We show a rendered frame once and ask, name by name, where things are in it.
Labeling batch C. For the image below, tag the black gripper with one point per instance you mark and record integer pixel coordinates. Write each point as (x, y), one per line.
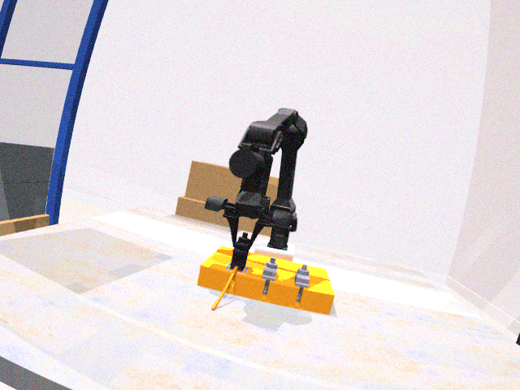
(279, 217)

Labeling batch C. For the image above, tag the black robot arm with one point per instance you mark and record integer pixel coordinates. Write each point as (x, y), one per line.
(285, 130)

